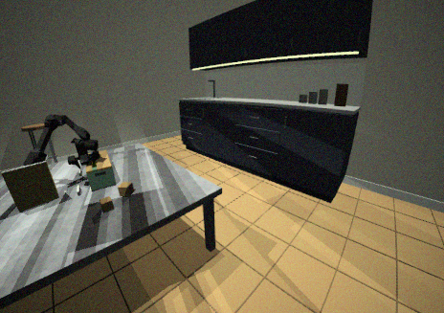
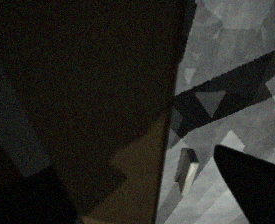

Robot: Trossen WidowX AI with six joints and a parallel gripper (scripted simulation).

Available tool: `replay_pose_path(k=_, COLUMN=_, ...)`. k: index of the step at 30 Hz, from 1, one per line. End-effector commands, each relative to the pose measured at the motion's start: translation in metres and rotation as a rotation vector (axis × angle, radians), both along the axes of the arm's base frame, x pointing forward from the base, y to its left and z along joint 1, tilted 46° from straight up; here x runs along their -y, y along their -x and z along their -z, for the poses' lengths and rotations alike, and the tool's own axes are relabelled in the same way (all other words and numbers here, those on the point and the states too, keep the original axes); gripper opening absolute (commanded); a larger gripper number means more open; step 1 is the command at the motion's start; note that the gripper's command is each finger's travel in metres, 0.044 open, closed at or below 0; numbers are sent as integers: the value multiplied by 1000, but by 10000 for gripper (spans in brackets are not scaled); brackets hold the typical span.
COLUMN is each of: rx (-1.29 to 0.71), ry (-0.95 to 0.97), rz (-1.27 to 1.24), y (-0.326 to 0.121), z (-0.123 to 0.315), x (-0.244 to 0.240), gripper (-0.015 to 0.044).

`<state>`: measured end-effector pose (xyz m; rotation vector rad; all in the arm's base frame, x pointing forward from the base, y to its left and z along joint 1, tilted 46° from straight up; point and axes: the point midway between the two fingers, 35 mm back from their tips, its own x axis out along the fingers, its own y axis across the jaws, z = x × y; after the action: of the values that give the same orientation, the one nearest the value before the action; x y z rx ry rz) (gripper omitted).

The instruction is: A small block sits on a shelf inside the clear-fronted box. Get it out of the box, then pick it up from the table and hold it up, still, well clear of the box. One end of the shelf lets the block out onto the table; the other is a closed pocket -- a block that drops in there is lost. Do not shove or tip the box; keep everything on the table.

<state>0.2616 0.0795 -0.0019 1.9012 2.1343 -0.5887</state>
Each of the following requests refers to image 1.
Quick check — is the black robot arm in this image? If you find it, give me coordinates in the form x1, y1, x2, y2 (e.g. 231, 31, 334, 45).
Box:
23, 115, 98, 166

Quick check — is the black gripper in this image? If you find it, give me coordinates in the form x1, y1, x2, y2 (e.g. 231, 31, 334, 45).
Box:
68, 149, 100, 169

